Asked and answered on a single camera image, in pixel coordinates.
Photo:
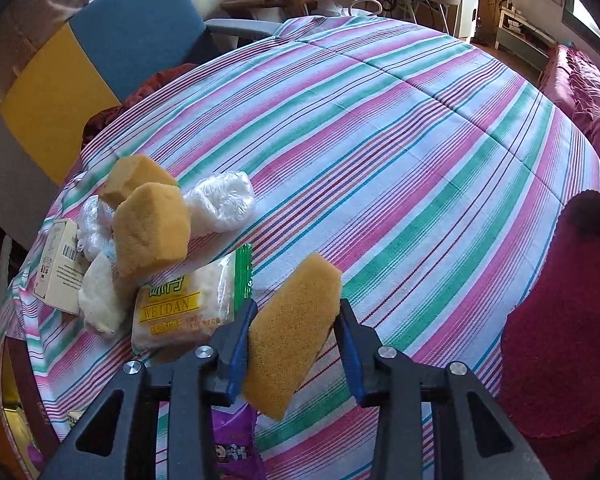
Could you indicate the long yellow-brown sponge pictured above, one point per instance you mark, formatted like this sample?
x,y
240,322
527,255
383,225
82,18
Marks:
x,y
290,330

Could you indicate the white shelf unit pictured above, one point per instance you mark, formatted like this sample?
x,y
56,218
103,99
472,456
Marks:
x,y
525,40

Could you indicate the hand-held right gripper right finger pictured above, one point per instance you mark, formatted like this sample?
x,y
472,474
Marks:
x,y
351,360

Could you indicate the blue yellow grey chair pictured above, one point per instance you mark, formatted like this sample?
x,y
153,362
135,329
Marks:
x,y
130,20

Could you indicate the striped tablecloth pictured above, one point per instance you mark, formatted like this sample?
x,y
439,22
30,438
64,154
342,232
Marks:
x,y
380,160

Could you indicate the maroon sofa cover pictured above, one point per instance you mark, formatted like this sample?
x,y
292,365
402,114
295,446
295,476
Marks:
x,y
585,95

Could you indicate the clear yellow-label snack packet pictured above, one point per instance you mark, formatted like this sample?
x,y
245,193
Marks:
x,y
180,305

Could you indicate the plastic-wrapped white bundle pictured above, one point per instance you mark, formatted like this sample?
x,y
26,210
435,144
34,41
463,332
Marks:
x,y
100,295
220,200

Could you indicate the yellow-brown sponge block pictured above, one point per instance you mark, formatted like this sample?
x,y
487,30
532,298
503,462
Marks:
x,y
130,175
150,230

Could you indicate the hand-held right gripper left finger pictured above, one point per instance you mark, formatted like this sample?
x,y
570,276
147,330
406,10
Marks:
x,y
241,355

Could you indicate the white cabinet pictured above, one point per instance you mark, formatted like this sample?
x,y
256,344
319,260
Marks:
x,y
467,10

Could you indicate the white barcode carton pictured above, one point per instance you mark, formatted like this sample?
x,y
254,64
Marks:
x,y
60,265

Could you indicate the dark red cloth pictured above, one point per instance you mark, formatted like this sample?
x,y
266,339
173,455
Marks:
x,y
145,87

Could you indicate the purple snack packet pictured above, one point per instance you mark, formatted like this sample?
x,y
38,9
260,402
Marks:
x,y
232,445

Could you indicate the crumpled clear plastic wrap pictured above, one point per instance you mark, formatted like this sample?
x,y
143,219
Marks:
x,y
95,225

